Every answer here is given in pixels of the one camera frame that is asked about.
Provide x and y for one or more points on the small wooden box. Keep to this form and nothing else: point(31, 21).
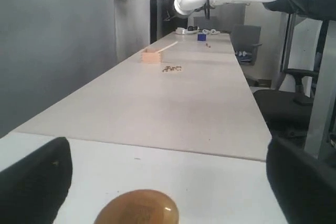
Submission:
point(150, 55)

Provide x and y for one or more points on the blue cube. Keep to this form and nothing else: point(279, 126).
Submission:
point(201, 37)

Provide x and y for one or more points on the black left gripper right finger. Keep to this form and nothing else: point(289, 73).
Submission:
point(303, 186)

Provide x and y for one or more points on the black office chair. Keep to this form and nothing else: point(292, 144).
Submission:
point(287, 114)

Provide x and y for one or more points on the dark soy sauce bottle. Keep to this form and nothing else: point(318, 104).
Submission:
point(140, 206)

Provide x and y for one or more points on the scattered brown beans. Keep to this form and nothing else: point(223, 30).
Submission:
point(172, 69)

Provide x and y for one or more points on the grey office chair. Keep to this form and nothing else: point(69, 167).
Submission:
point(246, 41)

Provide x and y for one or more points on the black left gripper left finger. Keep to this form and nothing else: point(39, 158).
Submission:
point(34, 188)

